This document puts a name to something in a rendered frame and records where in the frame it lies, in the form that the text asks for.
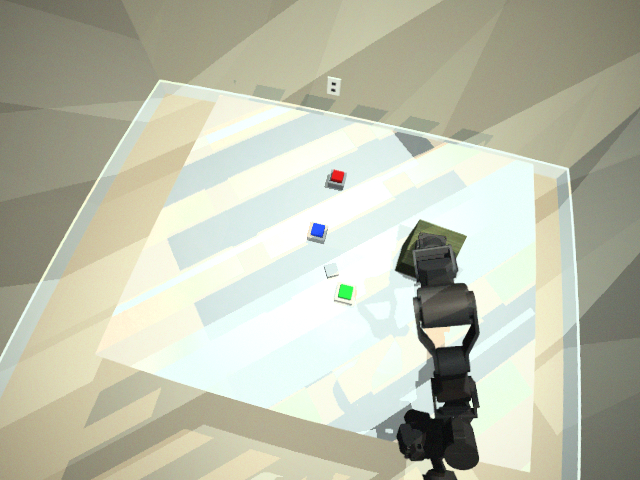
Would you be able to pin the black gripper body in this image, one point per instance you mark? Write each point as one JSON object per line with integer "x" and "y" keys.
{"x": 439, "y": 471}

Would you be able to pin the green button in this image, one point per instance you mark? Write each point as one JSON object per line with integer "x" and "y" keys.
{"x": 345, "y": 293}

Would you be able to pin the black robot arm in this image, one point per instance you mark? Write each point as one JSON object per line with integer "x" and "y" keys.
{"x": 442, "y": 303}

